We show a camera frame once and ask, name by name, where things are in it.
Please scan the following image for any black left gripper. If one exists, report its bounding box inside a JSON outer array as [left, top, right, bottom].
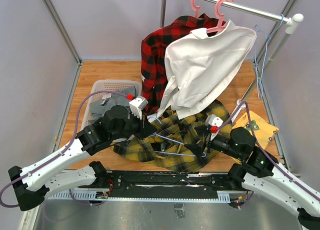
[[110, 109, 158, 140]]

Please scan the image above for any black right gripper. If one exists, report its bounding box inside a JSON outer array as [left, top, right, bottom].
[[184, 124, 243, 159]]

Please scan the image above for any blue wire hanger with plaid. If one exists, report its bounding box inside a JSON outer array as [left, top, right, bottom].
[[147, 115, 207, 158]]

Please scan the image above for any yellow plaid flannel shirt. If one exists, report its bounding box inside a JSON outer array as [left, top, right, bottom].
[[113, 100, 230, 172]]

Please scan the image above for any grey button-up shirt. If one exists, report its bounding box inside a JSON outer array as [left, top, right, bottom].
[[88, 93, 130, 124]]

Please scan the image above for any white shirt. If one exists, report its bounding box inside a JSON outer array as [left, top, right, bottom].
[[156, 21, 257, 119]]

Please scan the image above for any blue wire hanger of grey shirt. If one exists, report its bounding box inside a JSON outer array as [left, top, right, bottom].
[[253, 14, 285, 100]]

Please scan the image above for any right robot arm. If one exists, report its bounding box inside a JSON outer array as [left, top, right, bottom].
[[185, 127, 320, 229]]

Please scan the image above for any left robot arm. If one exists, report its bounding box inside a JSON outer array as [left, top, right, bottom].
[[8, 105, 157, 211]]

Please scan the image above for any red black plaid shirt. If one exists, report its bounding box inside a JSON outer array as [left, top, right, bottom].
[[141, 14, 218, 115]]

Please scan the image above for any pink plastic hanger left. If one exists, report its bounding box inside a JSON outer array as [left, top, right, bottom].
[[191, 0, 210, 19]]

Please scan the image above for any pink plastic hanger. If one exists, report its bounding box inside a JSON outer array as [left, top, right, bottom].
[[206, 0, 234, 34], [191, 0, 210, 19]]

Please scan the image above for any pink plastic hanger right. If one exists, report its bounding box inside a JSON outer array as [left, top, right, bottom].
[[206, 0, 234, 34]]

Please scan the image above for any white plastic laundry basket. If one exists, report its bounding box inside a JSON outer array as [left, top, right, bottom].
[[80, 79, 142, 130]]

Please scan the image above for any metal clothes rack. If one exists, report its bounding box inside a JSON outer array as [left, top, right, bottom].
[[160, 0, 304, 121]]

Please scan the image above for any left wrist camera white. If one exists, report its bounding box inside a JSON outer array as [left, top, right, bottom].
[[129, 96, 149, 120]]

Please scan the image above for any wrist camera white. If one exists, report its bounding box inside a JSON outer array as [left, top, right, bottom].
[[205, 114, 224, 133], [129, 96, 149, 120]]

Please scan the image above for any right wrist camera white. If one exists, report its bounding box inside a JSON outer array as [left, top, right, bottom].
[[205, 114, 224, 133]]

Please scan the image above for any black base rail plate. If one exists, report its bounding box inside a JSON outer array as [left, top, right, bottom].
[[82, 169, 251, 200]]

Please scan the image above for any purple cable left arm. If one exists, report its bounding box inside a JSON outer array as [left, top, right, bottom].
[[0, 90, 130, 207]]

